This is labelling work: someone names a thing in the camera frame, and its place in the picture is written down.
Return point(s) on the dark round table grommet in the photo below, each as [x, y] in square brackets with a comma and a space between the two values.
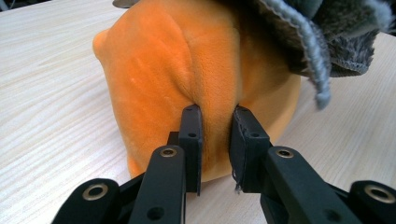
[124, 3]

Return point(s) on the orange plush toy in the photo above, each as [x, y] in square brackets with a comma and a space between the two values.
[168, 71]

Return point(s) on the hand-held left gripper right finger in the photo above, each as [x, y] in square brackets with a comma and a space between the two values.
[247, 149]

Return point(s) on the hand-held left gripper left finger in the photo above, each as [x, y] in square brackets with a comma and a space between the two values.
[191, 146]

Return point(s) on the grey fuzzy cloth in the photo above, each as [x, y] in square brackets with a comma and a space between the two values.
[336, 34]

